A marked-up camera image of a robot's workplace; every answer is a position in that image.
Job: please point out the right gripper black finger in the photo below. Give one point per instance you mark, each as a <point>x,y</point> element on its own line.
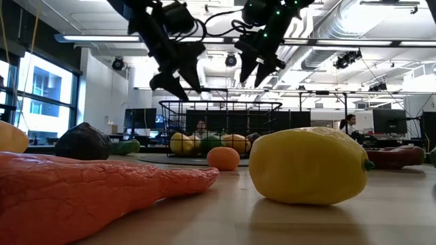
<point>248,61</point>
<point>265,69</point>

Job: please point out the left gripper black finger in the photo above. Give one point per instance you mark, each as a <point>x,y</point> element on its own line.
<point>168,85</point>
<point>190,61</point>

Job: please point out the yellow bell pepper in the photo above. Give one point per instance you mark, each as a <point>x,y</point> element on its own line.
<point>180,144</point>

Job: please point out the green lime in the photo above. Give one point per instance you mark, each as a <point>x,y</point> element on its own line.
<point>209,143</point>

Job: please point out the green cucumber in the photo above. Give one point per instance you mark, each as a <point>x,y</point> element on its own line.
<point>127,147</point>

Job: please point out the orange fruit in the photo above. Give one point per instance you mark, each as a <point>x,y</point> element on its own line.
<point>223,159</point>

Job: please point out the orange carrot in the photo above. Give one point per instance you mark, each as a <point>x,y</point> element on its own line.
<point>85,190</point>

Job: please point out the yellow orange mango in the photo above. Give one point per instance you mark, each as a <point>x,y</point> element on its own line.
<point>12,139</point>

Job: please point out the dark green avocado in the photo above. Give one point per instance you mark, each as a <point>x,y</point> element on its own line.
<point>433,157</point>

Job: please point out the black ceiling spotlight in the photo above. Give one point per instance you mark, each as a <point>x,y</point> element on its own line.
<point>345,60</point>
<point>231,60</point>
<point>118,64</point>
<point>378,86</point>

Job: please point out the black computer monitor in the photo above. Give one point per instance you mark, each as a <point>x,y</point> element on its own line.
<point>430,127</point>
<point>139,118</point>
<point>389,120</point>

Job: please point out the person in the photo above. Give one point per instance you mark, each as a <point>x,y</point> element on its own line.
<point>201,126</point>
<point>349,122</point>

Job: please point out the long white light bar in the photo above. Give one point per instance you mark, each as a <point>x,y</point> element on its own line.
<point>102,38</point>

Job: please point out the brown cardboard box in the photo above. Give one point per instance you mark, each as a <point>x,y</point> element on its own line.
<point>113,129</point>

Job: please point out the round grey woven mat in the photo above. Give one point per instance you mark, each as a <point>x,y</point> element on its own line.
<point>190,160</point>

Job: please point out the large glass window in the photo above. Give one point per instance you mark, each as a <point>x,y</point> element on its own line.
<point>44,102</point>

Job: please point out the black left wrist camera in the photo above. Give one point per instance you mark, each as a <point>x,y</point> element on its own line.
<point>178,18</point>

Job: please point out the black background station frame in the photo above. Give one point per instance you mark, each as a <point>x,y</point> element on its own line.
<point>204,90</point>

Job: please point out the silver air duct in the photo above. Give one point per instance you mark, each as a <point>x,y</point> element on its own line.
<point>340,20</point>

